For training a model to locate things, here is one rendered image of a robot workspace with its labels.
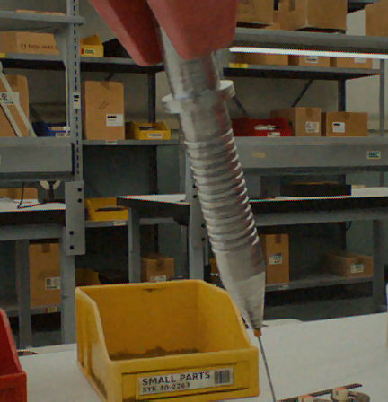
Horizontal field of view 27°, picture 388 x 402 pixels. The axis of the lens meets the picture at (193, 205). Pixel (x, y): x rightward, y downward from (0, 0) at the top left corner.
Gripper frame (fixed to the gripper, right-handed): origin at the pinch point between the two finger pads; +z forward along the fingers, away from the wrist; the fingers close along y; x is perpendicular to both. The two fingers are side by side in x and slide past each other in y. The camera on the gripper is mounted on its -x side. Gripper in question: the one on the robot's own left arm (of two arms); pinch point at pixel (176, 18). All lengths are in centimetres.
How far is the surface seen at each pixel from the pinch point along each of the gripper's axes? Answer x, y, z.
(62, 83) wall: -270, 371, 43
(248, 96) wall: -380, 329, 86
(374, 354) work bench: -33.1, 21.0, 30.4
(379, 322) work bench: -43, 27, 34
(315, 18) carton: -236, 163, 28
